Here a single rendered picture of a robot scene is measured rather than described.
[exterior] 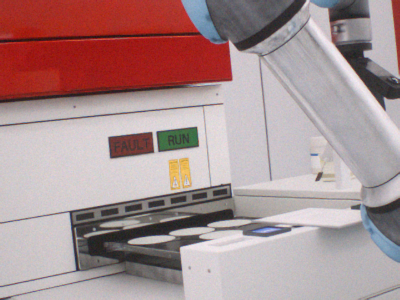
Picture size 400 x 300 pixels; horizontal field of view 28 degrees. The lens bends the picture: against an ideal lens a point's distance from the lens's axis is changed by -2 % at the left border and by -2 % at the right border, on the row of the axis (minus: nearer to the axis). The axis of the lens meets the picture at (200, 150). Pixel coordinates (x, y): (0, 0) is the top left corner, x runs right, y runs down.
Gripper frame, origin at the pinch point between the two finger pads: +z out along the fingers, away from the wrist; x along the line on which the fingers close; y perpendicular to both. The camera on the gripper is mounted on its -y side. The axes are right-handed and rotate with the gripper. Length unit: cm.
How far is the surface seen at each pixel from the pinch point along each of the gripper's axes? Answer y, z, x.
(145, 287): 40, 24, 25
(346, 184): 23.7, 8.2, -17.9
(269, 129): 211, 3, -162
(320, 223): -3.3, 9.3, 17.4
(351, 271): -4.3, 18.4, 11.9
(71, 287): 54, 24, 35
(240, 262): -4.8, 11.9, 35.7
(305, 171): 211, 27, -185
